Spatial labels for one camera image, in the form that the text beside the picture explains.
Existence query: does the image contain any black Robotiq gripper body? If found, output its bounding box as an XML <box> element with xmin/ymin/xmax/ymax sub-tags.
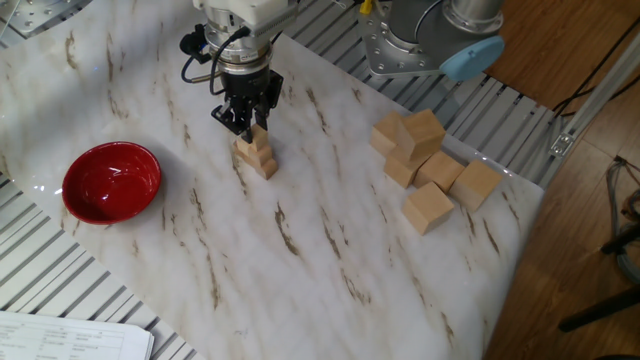
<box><xmin>221</xmin><ymin>65</ymin><xmax>274</xmax><ymax>109</ymax></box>

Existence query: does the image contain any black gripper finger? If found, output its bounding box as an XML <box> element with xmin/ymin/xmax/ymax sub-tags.
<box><xmin>253</xmin><ymin>69</ymin><xmax>285</xmax><ymax>132</ymax></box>
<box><xmin>210</xmin><ymin>100</ymin><xmax>254</xmax><ymax>145</ymax></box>

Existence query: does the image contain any large wooden cube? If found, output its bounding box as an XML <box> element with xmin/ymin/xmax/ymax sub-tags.
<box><xmin>383</xmin><ymin>147</ymin><xmax>426</xmax><ymax>190</ymax></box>
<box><xmin>370</xmin><ymin>111</ymin><xmax>406</xmax><ymax>157</ymax></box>
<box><xmin>397</xmin><ymin>108</ymin><xmax>447</xmax><ymax>164</ymax></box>
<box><xmin>447</xmin><ymin>159</ymin><xmax>504</xmax><ymax>214</ymax></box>
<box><xmin>401</xmin><ymin>181</ymin><xmax>456</xmax><ymax>236</ymax></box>
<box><xmin>412</xmin><ymin>151</ymin><xmax>465</xmax><ymax>196</ymax></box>

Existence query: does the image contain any white printed paper stack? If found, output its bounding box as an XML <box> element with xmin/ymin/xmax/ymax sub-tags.
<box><xmin>0</xmin><ymin>310</ymin><xmax>155</xmax><ymax>360</ymax></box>

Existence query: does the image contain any white marble pattern board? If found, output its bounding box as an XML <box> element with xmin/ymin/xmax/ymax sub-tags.
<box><xmin>0</xmin><ymin>0</ymin><xmax>545</xmax><ymax>360</ymax></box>

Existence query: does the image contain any red bowl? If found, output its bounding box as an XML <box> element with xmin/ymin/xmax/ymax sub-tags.
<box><xmin>61</xmin><ymin>141</ymin><xmax>163</xmax><ymax>226</ymax></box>

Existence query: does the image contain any silver perforated mounting plate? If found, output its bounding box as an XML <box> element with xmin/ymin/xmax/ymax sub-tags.
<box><xmin>0</xmin><ymin>0</ymin><xmax>94</xmax><ymax>37</ymax></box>

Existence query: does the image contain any black chair base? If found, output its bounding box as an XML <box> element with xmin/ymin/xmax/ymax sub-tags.
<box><xmin>557</xmin><ymin>224</ymin><xmax>640</xmax><ymax>334</ymax></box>

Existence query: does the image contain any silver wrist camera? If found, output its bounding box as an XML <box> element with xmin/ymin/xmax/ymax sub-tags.
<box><xmin>249</xmin><ymin>4</ymin><xmax>301</xmax><ymax>40</ymax></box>

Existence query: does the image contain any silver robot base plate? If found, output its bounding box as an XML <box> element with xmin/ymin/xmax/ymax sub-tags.
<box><xmin>357</xmin><ymin>0</ymin><xmax>451</xmax><ymax>79</ymax></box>

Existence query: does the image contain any aluminium frame profile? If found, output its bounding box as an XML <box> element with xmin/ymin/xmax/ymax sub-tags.
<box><xmin>538</xmin><ymin>30</ymin><xmax>640</xmax><ymax>190</ymax></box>

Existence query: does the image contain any black floor cable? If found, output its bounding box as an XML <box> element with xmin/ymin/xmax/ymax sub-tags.
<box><xmin>552</xmin><ymin>17</ymin><xmax>640</xmax><ymax>119</ymax></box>

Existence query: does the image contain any grey cable bundle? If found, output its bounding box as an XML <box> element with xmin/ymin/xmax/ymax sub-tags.
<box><xmin>605</xmin><ymin>155</ymin><xmax>640</xmax><ymax>285</ymax></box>

